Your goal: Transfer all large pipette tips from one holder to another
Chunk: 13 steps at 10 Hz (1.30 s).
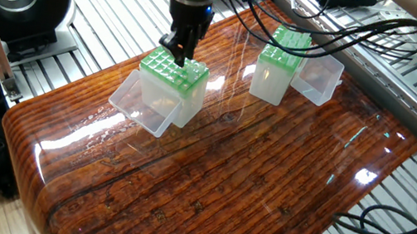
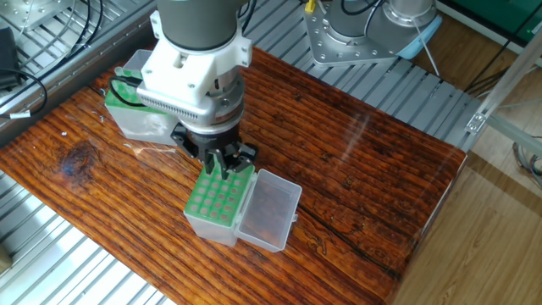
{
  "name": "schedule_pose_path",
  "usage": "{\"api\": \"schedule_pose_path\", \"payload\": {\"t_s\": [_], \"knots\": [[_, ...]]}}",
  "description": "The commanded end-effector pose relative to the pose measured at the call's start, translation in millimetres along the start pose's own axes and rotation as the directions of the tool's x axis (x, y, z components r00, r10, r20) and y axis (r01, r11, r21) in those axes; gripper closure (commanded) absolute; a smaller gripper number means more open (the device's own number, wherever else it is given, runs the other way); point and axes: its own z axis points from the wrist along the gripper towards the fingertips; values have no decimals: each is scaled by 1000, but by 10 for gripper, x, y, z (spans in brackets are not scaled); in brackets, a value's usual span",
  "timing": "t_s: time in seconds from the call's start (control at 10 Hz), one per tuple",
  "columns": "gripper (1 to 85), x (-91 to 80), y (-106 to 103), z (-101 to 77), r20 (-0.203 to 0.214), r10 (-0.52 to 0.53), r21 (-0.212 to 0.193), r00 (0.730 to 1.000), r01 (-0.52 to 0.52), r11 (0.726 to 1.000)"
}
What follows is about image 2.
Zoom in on silver robot base mount plate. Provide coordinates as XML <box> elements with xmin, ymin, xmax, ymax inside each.
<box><xmin>303</xmin><ymin>8</ymin><xmax>401</xmax><ymax>65</ymax></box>

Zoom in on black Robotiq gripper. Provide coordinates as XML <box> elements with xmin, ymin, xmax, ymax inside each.
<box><xmin>172</xmin><ymin>117</ymin><xmax>258</xmax><ymax>177</ymax></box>

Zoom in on black gripper cable bundle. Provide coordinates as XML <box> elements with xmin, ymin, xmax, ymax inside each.
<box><xmin>110</xmin><ymin>78</ymin><xmax>147</xmax><ymax>109</ymax></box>

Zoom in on thin white plastic strip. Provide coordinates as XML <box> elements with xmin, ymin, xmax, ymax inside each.
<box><xmin>412</xmin><ymin>10</ymin><xmax>443</xmax><ymax>77</ymax></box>

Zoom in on black cables on frame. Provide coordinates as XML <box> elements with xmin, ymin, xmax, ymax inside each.
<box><xmin>0</xmin><ymin>0</ymin><xmax>111</xmax><ymax>119</ymax></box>

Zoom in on aluminium frame profile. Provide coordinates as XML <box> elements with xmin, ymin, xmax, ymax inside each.
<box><xmin>464</xmin><ymin>47</ymin><xmax>542</xmax><ymax>170</ymax></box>

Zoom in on clear pipette box green rack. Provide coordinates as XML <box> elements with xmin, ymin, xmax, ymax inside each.
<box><xmin>185</xmin><ymin>159</ymin><xmax>303</xmax><ymax>252</ymax></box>
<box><xmin>104</xmin><ymin>48</ymin><xmax>183</xmax><ymax>141</ymax></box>

